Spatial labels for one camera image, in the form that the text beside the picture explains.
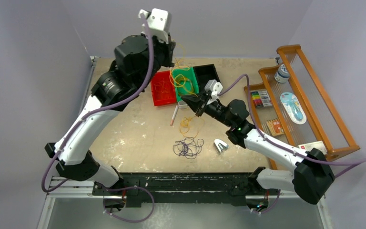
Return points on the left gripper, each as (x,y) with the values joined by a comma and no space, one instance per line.
(168,48)

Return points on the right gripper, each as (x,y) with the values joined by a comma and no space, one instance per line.
(195,103)

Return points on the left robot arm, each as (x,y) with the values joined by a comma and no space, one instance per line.
(137,59)

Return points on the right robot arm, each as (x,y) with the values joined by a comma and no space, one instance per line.
(307,173)

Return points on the white grey stapler case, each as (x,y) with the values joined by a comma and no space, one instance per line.
(182,105)

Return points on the green plastic bin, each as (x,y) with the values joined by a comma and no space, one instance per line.
(184,81)

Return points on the white marker orange cap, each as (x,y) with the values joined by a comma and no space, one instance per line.
(174,115)

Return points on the black plastic bin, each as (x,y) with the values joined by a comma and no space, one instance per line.
(204,73)

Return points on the red plastic bin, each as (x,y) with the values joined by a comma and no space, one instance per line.
(163,91)

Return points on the box of coloured markers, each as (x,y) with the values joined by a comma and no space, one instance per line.
(261,98)

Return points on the orange small card pack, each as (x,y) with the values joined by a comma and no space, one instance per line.
(275,127)

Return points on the white round jar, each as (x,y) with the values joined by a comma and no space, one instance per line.
(282,75)

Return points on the wooden shelf rack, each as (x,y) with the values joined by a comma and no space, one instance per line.
(324,123)

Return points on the blue white blister pack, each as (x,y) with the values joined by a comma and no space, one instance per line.
(293,108)

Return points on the white label box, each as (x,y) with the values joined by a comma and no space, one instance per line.
(317,145)

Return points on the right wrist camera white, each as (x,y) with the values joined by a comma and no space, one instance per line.
(214,88)

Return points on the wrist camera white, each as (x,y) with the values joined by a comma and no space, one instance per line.
(159,22)
(214,88)

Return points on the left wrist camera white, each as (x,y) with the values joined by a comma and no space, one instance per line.
(159,22)

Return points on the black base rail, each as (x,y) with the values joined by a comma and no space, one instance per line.
(234,188)

